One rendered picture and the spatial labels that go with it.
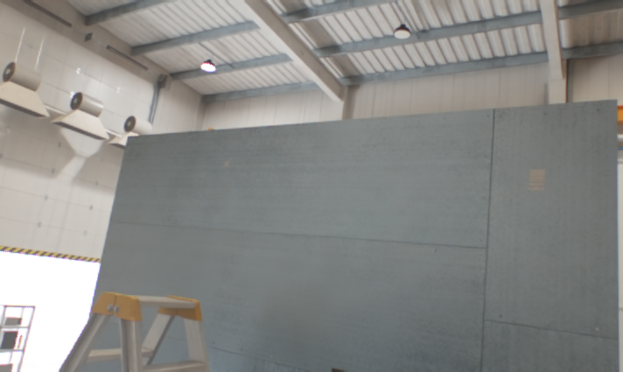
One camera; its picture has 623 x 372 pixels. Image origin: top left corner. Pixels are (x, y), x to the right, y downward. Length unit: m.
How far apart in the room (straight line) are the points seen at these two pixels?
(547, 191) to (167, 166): 1.96
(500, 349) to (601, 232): 0.52
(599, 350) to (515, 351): 0.24
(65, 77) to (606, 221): 11.80
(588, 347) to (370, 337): 0.74
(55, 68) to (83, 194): 2.97
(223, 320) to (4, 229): 9.65
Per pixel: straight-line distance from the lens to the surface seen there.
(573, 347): 1.84
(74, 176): 12.49
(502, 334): 1.86
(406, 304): 1.94
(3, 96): 10.97
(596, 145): 1.93
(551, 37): 9.80
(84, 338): 1.90
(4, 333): 10.16
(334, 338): 2.06
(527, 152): 1.94
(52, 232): 12.27
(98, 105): 11.98
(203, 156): 2.67
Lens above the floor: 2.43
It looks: 12 degrees up
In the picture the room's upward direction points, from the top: 8 degrees clockwise
